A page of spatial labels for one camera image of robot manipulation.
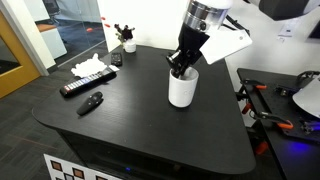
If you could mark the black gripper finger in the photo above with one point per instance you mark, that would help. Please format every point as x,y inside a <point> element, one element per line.
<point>176,63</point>
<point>188,65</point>

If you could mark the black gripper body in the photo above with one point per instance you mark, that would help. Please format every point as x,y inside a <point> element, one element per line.
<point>193,41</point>

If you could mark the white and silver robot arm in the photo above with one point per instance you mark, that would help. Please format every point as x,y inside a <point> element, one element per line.
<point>205,15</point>

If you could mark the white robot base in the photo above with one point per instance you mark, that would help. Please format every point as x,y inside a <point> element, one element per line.
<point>310,98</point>

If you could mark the white ceramic mug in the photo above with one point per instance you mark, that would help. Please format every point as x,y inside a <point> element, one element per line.
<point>181,93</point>

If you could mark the small white vase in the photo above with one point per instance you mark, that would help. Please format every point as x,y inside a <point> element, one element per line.
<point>130,46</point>

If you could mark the white pot with black tools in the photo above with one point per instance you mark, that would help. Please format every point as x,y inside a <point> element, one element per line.
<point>126,32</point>

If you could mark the short flat black remote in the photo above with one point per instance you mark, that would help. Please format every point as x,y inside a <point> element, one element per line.
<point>116,59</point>

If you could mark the white paper slip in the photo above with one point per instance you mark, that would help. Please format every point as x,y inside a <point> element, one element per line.
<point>114,68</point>

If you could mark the black clamp with orange tip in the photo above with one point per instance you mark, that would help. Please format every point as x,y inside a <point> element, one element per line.
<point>255,84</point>

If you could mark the orange glass sticker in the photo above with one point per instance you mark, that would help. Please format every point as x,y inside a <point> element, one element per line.
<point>107,25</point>
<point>89,30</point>
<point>103,18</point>

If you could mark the crumpled white tissue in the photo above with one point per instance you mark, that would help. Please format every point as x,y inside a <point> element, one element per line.
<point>88,67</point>

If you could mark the long black tv remote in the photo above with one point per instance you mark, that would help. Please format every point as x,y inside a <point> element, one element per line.
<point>86,82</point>

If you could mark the small curved black remote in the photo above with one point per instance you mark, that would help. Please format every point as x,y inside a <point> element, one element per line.
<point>89,104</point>

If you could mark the black table cabinet base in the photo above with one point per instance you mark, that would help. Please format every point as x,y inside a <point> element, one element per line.
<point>106,156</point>

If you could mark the white cabinet with wood top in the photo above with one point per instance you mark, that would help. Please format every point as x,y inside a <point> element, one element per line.
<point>53,41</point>

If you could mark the blue lit electronic device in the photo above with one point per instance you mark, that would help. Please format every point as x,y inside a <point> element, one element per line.
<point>310,126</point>

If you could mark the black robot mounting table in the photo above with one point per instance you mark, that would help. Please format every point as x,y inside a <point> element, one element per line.
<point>293,156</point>

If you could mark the calibration board with brown squares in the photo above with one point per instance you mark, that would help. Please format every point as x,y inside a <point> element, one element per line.
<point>66,168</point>

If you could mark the wooden door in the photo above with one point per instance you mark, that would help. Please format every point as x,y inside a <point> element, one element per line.
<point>16,75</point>

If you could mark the white wrist camera mount plate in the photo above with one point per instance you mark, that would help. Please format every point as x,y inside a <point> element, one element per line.
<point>226,45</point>

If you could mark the white wall paper sheet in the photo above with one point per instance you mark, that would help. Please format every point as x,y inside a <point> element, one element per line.
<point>288,30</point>

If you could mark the black wall mounted device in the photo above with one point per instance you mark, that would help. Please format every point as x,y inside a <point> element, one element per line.
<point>315,30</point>

